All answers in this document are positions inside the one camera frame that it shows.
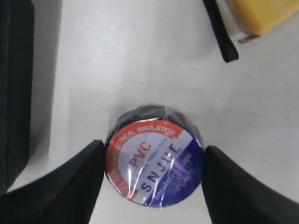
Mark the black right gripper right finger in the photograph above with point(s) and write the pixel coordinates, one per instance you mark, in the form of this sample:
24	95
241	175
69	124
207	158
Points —
233	196

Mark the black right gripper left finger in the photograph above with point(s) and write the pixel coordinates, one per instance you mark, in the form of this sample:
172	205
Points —
67	195

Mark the PVC insulation tape roll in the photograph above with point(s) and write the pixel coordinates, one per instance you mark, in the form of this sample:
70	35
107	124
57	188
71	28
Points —
154	156

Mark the yellow measuring tape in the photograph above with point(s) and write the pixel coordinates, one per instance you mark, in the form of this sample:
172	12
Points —
246	20

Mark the black plastic tool case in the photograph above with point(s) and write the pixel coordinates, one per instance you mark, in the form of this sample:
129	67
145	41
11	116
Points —
16	67

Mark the orange black handled pliers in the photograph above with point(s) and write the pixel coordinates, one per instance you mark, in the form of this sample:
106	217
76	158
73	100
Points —
228	50

